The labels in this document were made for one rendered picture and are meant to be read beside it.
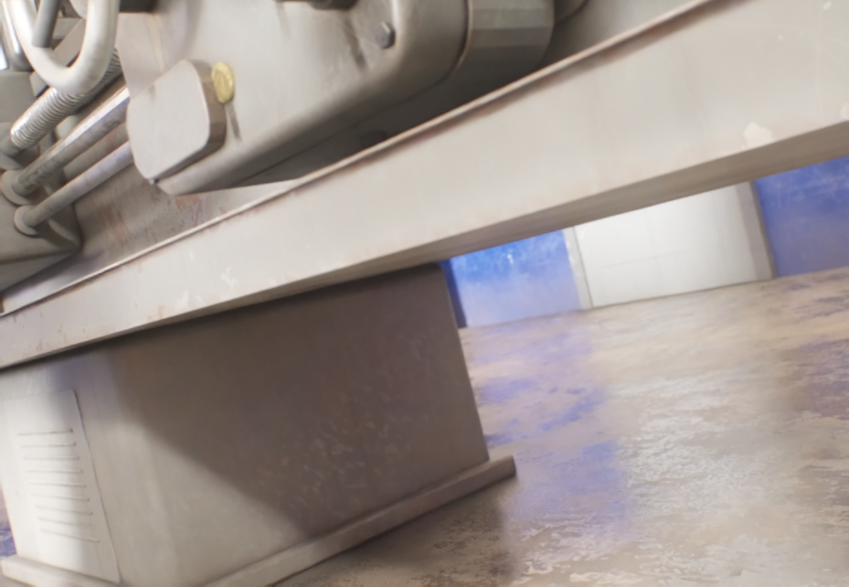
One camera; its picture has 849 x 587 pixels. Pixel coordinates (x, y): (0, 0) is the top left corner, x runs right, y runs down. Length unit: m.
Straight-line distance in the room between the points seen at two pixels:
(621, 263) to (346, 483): 3.45
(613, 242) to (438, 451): 3.30
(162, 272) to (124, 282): 0.09
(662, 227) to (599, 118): 4.18
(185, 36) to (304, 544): 0.87
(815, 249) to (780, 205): 0.24
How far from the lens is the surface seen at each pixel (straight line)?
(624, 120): 0.45
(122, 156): 1.16
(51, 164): 1.38
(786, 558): 1.11
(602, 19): 0.68
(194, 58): 0.79
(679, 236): 4.58
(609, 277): 4.88
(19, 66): 1.62
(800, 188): 4.30
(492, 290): 5.55
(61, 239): 1.56
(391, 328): 1.57
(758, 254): 4.37
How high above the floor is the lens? 0.38
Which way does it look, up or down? 1 degrees down
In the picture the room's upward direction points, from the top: 14 degrees counter-clockwise
